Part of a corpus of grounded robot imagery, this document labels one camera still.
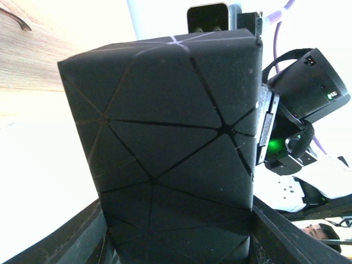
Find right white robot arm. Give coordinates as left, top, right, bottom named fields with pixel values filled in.
left=254, top=48, right=351, bottom=221

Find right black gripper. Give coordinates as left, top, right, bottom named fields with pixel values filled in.
left=256, top=84, right=317, bottom=176

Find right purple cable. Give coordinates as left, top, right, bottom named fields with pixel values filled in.
left=262, top=0, right=335, bottom=157

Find brown tortoiseshell sunglasses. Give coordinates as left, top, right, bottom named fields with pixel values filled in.
left=0, top=8, right=32, bottom=32

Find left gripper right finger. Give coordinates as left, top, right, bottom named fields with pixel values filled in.
left=250, top=197, right=351, bottom=263

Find black glasses case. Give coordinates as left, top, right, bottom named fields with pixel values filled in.
left=58, top=29, right=263, bottom=263

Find person head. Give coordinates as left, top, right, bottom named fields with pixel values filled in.
left=300, top=223, right=340, bottom=240

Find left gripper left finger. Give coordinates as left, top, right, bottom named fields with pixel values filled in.
left=5, top=199, right=116, bottom=263

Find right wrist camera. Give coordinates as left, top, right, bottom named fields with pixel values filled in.
left=186, top=2, right=242, bottom=34

